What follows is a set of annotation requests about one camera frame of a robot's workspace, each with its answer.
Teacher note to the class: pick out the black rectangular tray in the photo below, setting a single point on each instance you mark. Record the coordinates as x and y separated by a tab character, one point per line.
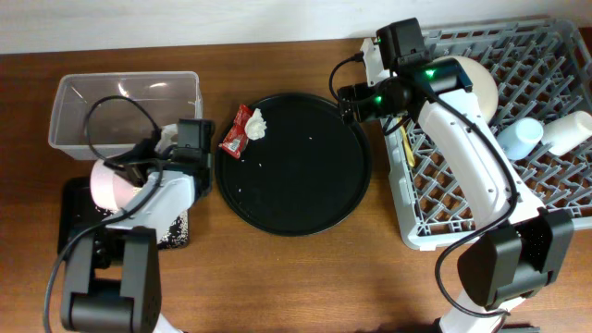
78	211

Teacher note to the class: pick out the pink bowl with rice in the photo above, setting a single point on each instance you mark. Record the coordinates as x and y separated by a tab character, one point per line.
109	190

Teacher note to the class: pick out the beige plate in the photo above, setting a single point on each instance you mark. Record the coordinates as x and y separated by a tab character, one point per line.
484	86

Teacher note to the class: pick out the grey dishwasher rack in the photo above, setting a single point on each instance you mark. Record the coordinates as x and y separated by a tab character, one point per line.
542	69

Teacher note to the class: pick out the red snack wrapper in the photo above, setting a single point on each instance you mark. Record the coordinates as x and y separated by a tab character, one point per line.
236	139

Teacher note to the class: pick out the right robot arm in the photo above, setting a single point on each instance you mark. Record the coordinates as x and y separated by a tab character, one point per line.
518	246

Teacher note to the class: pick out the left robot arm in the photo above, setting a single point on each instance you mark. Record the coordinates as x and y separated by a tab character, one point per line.
112	278

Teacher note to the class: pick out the crumpled white tissue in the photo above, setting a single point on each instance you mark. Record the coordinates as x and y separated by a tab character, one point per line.
256	126

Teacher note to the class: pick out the light blue cup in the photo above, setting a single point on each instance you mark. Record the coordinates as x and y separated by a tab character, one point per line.
519	139

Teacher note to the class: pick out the clear plastic bin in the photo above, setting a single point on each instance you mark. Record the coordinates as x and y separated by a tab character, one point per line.
145	99

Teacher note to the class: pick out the cream white cup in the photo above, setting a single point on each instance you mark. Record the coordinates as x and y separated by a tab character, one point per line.
565	133

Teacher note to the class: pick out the round black tray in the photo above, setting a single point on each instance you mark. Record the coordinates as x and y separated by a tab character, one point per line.
307	174

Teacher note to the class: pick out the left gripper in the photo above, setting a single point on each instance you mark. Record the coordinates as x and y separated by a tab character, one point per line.
137	160

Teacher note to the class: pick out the yellow plastic knife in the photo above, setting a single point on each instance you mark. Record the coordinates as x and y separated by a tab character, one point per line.
406	145

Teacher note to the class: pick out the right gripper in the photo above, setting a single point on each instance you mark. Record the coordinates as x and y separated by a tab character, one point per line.
362	94

